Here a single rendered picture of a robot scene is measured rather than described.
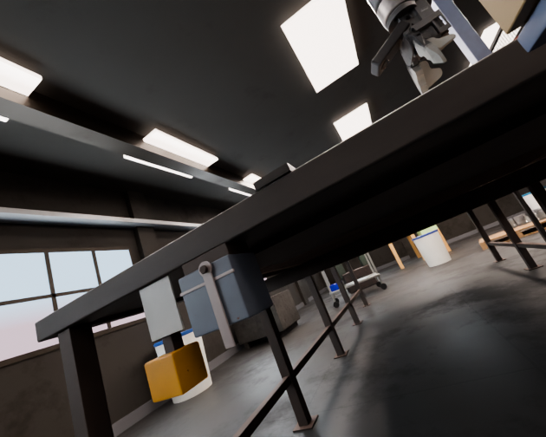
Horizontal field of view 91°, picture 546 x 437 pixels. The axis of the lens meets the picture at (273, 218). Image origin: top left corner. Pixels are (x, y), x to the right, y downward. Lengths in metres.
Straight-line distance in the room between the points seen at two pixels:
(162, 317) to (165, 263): 0.12
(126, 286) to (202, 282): 0.24
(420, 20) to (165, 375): 0.93
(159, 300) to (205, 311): 0.15
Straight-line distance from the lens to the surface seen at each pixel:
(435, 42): 0.74
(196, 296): 0.56
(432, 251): 6.29
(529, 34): 0.38
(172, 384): 0.66
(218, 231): 0.54
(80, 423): 1.00
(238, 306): 0.51
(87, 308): 0.87
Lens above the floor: 0.74
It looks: 14 degrees up
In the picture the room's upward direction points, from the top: 22 degrees counter-clockwise
